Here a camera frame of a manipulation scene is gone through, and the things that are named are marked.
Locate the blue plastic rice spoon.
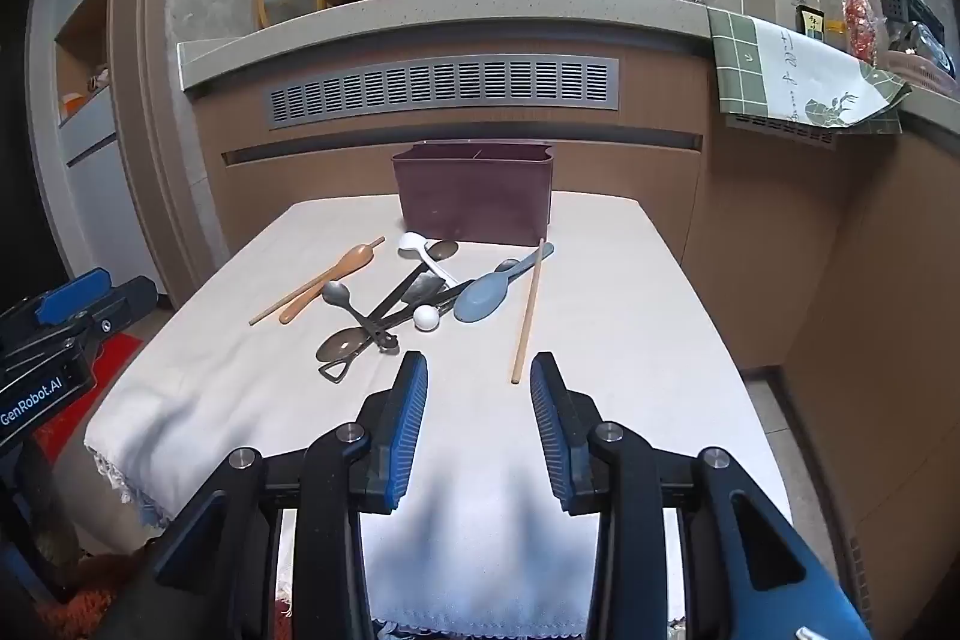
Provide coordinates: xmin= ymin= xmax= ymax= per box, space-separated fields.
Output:
xmin=453 ymin=242 xmax=557 ymax=323

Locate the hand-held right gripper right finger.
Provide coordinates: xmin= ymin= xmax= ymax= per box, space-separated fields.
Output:
xmin=529 ymin=353 xmax=893 ymax=640

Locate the red floor mat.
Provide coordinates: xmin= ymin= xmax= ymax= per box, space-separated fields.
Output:
xmin=30 ymin=332 xmax=145 ymax=465

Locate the white ceramic spoon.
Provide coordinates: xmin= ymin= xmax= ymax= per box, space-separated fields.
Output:
xmin=397 ymin=232 xmax=459 ymax=286

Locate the pink plastic basket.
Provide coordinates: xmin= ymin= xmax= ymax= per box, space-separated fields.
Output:
xmin=877 ymin=44 xmax=960 ymax=101

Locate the brown spoon with black handle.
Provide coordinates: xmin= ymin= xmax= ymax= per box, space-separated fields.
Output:
xmin=366 ymin=240 xmax=461 ymax=330

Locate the stone countertop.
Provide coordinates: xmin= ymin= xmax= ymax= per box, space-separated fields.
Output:
xmin=177 ymin=0 xmax=960 ymax=120

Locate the dark metal spoon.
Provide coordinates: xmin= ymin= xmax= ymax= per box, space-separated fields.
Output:
xmin=375 ymin=275 xmax=481 ymax=341

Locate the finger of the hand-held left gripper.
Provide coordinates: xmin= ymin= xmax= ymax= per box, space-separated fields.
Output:
xmin=34 ymin=267 xmax=160 ymax=341

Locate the red snack packet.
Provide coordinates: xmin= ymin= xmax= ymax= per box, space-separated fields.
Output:
xmin=841 ymin=0 xmax=883 ymax=65

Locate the large spoon with black handle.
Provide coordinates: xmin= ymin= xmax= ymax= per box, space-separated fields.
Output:
xmin=314 ymin=310 xmax=421 ymax=385

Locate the grey vent grille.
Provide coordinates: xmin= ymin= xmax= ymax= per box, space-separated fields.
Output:
xmin=265 ymin=56 xmax=623 ymax=129

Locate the green checked cloth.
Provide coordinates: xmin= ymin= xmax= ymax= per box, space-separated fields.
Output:
xmin=708 ymin=6 xmax=914 ymax=136

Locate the wooden chopstick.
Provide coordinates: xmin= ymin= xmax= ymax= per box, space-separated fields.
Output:
xmin=511 ymin=238 xmax=546 ymax=385
xmin=249 ymin=250 xmax=362 ymax=327

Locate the metal spoon with white ball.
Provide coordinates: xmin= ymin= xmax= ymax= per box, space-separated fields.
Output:
xmin=413 ymin=257 xmax=521 ymax=333

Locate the small silver metal spoon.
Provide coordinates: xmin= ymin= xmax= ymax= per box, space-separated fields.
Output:
xmin=322 ymin=281 xmax=400 ymax=354

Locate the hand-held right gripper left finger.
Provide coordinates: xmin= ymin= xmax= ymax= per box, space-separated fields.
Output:
xmin=97 ymin=351 xmax=430 ymax=640

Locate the maroon plastic utensil holder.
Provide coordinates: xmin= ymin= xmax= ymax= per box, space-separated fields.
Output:
xmin=391 ymin=140 xmax=557 ymax=248

